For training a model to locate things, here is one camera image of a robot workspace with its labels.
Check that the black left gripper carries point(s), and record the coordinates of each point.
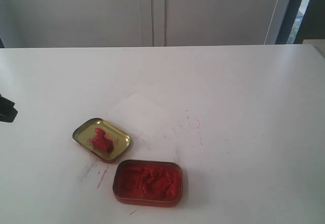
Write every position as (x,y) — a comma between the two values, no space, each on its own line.
(7,111)

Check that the red rubber stamp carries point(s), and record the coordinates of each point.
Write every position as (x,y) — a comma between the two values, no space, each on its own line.
(101,142)

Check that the red ink paste tin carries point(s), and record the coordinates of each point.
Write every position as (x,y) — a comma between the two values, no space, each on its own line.
(148,183)

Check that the gold tin lid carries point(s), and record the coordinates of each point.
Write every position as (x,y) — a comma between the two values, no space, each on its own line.
(84,133)

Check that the white cabinet doors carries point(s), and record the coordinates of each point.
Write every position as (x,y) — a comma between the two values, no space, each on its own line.
(135,23)

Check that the white paper sheet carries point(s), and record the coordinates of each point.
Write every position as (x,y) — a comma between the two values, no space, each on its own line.
(138,114)

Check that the adjacent white side table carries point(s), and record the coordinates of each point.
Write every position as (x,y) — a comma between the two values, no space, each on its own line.
(318,44)

